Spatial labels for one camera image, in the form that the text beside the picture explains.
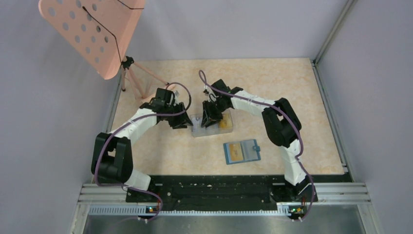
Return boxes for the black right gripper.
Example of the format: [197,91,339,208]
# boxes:
[202,98,229,128]

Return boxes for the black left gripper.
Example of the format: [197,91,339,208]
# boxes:
[164,102,193,129]

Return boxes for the yellow card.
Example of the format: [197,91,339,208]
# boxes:
[219,116,233,129]

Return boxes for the clear plastic card box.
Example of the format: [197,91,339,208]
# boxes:
[190,110,234,137]

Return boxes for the gold card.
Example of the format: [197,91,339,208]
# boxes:
[228,143,244,162]

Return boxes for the blue leather card holder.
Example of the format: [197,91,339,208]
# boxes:
[223,139,261,165]

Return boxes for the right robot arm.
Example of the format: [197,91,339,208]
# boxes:
[201,79,316,201]

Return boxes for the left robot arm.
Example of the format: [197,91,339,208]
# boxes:
[91,88,193,202]

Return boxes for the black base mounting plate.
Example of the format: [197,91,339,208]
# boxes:
[126,175,318,212]

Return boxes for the pink perforated music stand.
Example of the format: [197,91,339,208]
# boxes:
[38,0,176,104]

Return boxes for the aluminium rail frame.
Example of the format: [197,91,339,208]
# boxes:
[78,183,371,216]

